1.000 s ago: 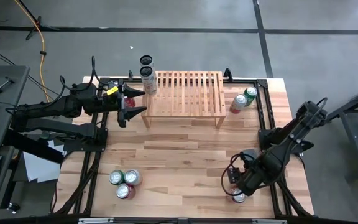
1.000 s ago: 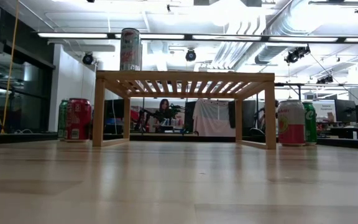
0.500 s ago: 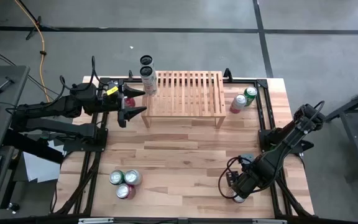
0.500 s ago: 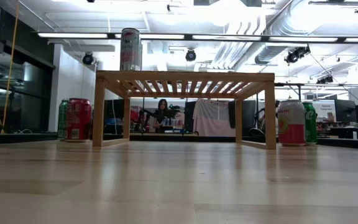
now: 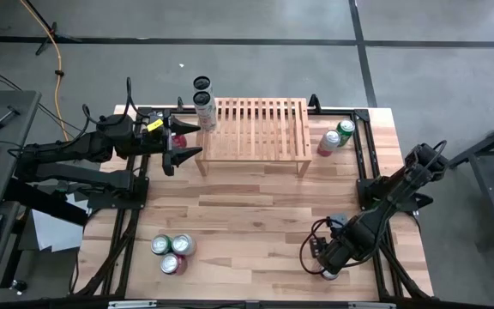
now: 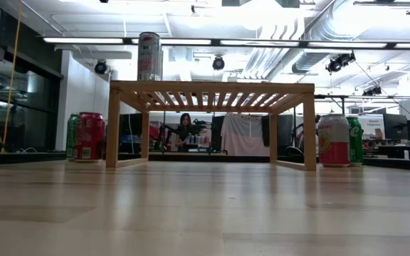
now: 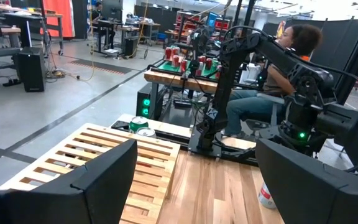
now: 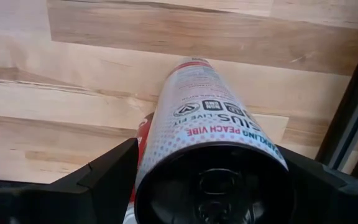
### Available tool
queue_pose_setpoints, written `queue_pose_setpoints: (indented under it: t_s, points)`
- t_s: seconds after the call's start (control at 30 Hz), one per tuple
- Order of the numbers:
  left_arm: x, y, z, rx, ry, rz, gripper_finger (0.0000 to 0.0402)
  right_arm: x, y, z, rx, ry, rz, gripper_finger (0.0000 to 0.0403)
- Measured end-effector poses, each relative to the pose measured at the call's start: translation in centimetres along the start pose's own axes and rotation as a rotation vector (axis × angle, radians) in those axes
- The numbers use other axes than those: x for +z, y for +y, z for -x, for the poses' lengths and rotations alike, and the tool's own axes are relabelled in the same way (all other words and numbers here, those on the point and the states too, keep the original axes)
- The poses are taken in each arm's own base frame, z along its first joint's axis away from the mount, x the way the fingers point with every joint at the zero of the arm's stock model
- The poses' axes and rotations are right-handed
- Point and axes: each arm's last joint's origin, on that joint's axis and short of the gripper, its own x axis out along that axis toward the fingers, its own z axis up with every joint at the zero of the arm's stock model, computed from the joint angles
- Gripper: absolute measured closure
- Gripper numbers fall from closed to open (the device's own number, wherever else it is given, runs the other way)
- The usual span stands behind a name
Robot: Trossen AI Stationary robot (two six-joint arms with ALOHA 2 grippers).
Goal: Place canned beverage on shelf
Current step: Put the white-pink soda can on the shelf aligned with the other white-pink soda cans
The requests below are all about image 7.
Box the tall white can black lid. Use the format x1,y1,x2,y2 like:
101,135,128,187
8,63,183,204
257,181,278,210

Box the green mat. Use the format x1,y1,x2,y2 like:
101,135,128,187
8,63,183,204
156,59,222,79

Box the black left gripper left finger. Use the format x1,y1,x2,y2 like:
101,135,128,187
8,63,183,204
0,139,139,224

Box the grey office chair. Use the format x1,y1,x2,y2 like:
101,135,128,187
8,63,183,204
244,92,288,139

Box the person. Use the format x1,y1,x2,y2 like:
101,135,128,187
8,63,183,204
91,1,106,22
224,24,323,138

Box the orange red panel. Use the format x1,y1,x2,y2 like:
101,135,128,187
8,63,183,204
42,0,76,39

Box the black power strip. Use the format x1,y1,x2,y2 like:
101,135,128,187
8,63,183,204
1,78,22,88

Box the striped floor mat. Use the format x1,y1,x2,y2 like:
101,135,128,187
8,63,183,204
69,58,133,75

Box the black partition screen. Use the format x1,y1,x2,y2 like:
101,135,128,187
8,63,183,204
309,18,358,91

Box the dark office desk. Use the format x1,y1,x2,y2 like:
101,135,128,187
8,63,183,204
91,18,142,58

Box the black bin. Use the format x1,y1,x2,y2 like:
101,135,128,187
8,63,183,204
124,36,139,58

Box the red storage rack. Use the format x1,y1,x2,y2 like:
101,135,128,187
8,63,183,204
175,11,232,43

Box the wooden slatted shelf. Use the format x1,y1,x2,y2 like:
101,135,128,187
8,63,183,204
0,123,181,224

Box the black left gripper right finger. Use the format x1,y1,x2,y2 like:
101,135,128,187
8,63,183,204
255,138,358,224

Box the yellow cable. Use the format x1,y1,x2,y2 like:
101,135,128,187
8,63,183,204
79,0,96,82

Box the blue lit monitor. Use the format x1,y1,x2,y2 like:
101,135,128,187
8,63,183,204
206,11,219,29

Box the green soda can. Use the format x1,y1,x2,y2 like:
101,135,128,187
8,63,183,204
129,116,150,134

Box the black pole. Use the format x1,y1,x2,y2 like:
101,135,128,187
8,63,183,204
232,0,257,37

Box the wooden wheeled table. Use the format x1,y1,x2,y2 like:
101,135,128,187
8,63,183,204
40,12,65,57

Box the grey and pink soda can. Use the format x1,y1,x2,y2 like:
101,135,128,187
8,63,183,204
135,126,157,139

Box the wooden workbench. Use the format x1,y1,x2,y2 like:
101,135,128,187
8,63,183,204
144,68,222,121

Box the black computer green lights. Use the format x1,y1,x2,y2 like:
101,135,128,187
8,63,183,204
135,82,162,121

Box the black computer tower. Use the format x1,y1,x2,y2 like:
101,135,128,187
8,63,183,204
17,46,47,93

